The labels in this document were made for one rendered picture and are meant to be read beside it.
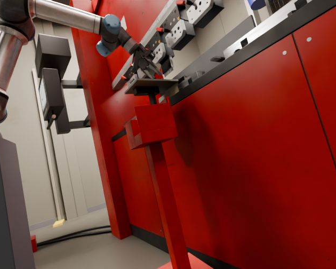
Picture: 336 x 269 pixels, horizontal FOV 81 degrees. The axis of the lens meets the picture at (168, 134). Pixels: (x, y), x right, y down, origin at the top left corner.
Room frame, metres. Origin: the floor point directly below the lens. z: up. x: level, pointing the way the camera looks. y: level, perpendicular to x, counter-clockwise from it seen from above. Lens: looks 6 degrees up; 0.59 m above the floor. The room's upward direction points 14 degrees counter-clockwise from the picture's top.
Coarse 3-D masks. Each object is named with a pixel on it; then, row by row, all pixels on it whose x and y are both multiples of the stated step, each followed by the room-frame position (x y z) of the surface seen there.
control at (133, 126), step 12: (168, 96) 0.82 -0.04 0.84; (144, 108) 0.77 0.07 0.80; (156, 108) 0.79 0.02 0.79; (168, 108) 0.82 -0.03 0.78; (132, 120) 0.84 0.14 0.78; (144, 120) 0.77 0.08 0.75; (156, 120) 0.79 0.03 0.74; (168, 120) 0.81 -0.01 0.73; (132, 132) 0.84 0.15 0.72; (144, 132) 0.76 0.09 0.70; (156, 132) 0.78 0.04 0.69; (168, 132) 0.81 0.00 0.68; (132, 144) 0.88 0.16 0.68; (144, 144) 0.80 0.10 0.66
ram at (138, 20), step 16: (112, 0) 1.52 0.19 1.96; (128, 0) 1.32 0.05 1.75; (144, 0) 1.16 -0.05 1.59; (160, 0) 1.04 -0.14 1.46; (176, 0) 0.95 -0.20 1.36; (128, 16) 1.36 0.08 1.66; (144, 16) 1.20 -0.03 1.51; (128, 32) 1.40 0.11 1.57; (144, 32) 1.23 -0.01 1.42; (112, 64) 1.75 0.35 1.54; (128, 64) 1.50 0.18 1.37; (112, 80) 1.82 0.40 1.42
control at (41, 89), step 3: (42, 78) 1.74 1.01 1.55; (42, 81) 1.76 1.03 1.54; (42, 84) 1.78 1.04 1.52; (39, 87) 1.92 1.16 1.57; (42, 87) 1.80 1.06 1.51; (39, 90) 1.95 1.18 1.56; (42, 90) 1.83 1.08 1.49; (39, 93) 1.98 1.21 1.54; (42, 93) 1.85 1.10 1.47; (42, 96) 1.87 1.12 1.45; (45, 96) 1.74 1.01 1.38; (42, 99) 1.90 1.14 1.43; (45, 99) 1.76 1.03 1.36; (42, 102) 1.93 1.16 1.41; (45, 102) 1.78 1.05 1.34; (42, 105) 1.95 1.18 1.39; (42, 108) 1.98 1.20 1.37
